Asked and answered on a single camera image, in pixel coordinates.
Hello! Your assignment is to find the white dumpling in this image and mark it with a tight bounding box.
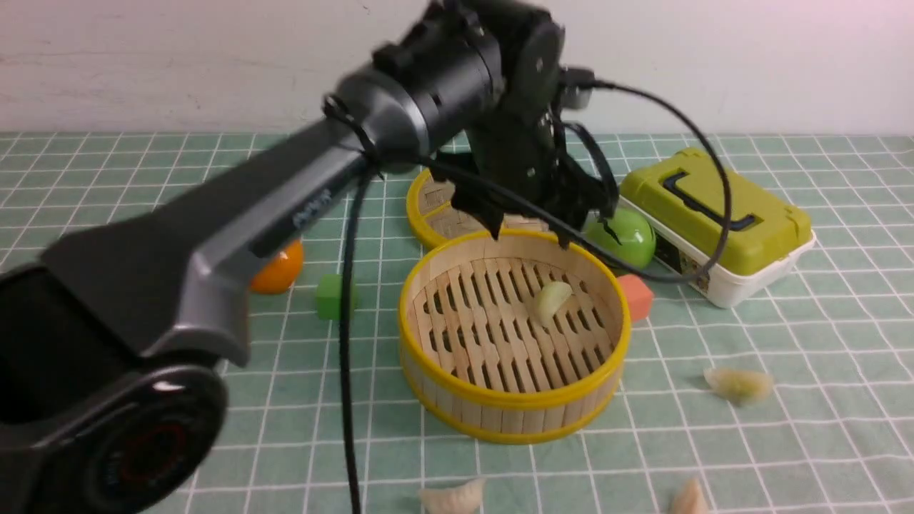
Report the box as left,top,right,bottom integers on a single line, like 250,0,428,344
418,478,487,513
667,476,710,514

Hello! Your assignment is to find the white box green lid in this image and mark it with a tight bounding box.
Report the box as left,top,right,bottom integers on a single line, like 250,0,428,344
620,148,817,309

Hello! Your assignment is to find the bamboo steamer tray yellow rim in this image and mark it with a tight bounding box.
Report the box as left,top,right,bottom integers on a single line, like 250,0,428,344
398,230,631,445

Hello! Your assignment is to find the green foam cube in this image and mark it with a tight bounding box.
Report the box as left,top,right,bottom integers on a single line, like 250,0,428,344
316,273,345,320

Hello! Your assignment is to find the pale green dumpling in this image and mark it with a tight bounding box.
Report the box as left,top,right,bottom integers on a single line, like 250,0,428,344
704,368,774,405

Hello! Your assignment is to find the white dumpling front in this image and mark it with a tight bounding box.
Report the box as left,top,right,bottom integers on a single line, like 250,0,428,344
418,478,487,513

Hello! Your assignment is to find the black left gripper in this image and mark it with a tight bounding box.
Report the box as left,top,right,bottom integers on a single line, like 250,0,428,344
431,114,620,251

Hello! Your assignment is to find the left robot arm dark grey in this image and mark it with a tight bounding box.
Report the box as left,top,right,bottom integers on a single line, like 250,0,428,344
2,1,619,513

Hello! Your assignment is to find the greenish dumpling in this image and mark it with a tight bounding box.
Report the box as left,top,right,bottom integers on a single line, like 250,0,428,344
533,281,573,326

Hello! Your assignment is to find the woven steamer lid yellow rim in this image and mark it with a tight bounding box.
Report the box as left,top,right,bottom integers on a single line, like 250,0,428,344
406,168,551,251

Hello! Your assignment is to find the orange foam cube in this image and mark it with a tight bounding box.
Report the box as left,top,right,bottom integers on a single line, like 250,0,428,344
617,273,654,324

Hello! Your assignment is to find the tablecloth green white grid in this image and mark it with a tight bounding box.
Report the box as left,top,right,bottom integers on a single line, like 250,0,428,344
1,131,913,513

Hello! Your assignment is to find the orange red pear toy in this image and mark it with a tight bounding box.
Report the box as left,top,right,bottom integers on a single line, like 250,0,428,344
249,238,306,296

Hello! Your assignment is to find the green apple toy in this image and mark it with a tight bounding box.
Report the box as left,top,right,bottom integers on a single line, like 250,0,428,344
583,207,656,270

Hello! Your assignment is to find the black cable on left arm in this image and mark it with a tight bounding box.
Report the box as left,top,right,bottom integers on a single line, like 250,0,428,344
323,80,733,514

